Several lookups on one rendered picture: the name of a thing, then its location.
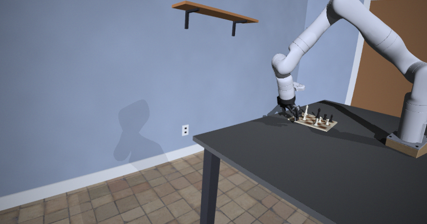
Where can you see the beige and brown chessboard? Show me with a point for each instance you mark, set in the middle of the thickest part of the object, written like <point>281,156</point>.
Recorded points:
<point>310,121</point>

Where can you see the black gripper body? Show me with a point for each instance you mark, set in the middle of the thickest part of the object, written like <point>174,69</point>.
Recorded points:
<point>289,102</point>

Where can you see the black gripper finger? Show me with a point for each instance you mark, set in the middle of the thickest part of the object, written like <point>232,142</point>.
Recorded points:
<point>297,109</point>
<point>281,105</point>

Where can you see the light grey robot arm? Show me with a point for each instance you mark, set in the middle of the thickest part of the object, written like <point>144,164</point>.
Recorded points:
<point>383,40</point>

